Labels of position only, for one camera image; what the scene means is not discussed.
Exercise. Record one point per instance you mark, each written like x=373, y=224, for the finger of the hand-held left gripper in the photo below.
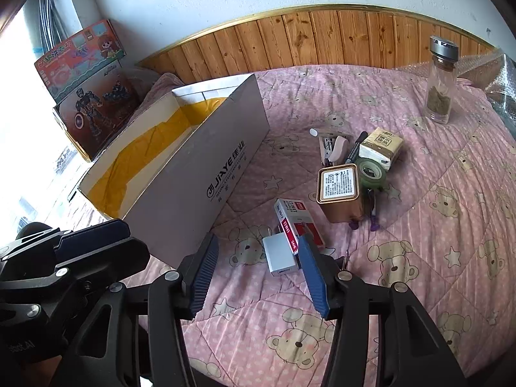
x=113, y=258
x=96, y=229

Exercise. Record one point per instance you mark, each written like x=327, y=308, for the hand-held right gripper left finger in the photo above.
x=203, y=274

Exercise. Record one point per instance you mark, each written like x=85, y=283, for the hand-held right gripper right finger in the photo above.
x=312, y=278

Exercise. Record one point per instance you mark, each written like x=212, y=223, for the white charger adapter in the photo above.
x=278, y=256

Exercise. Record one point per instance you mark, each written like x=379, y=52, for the red staple box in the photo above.
x=298, y=219

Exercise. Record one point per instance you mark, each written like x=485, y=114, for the gold metal tin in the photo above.
x=338, y=205

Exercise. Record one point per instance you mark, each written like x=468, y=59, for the purple silver action figure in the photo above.
x=375, y=215

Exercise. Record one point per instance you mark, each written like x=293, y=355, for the green tape roll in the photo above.
x=377, y=183

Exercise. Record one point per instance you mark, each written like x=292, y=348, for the white cardboard box yellow lining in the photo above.
x=225, y=161

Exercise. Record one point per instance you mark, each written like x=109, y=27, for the pink stapler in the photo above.
x=338, y=147

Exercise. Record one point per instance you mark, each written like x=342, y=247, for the black marker pen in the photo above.
x=356, y=145

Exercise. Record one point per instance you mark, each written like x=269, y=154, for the beige tissue packet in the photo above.
x=381, y=143

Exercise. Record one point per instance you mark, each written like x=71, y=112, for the dark robot toy box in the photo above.
x=96, y=109

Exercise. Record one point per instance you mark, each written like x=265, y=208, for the pink bear print blanket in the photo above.
x=423, y=217

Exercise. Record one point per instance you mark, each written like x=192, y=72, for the red cartoon toy box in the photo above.
x=80, y=60

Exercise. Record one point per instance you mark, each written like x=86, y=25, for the glass jar with silver lid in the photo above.
x=439, y=84

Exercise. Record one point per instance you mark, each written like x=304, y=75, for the grey wall pipes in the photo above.
x=52, y=20

